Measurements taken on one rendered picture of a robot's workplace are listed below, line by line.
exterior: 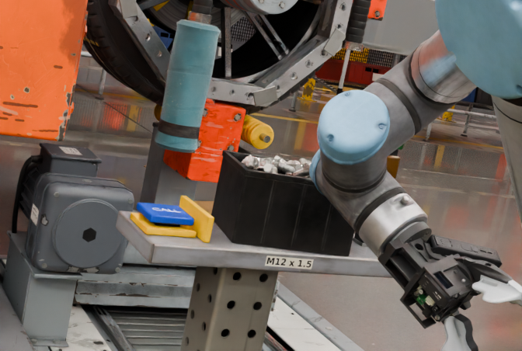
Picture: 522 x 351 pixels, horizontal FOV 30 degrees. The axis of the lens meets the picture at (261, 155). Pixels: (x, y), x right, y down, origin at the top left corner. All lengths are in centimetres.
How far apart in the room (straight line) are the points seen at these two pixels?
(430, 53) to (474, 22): 47
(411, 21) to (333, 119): 128
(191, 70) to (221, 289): 58
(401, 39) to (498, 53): 177
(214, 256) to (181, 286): 79
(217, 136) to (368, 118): 91
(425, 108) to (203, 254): 40
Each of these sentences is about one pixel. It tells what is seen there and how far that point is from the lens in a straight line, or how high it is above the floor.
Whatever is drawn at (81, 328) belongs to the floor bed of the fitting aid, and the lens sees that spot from 208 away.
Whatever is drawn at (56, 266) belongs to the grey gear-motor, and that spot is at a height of 25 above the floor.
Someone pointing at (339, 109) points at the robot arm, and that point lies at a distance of 125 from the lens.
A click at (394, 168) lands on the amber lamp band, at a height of 59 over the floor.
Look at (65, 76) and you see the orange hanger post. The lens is 162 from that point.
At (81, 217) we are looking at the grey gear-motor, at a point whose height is 35.
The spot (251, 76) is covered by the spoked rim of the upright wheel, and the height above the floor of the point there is 63.
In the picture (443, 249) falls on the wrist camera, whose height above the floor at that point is 54.
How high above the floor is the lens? 83
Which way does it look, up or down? 10 degrees down
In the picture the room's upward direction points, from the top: 12 degrees clockwise
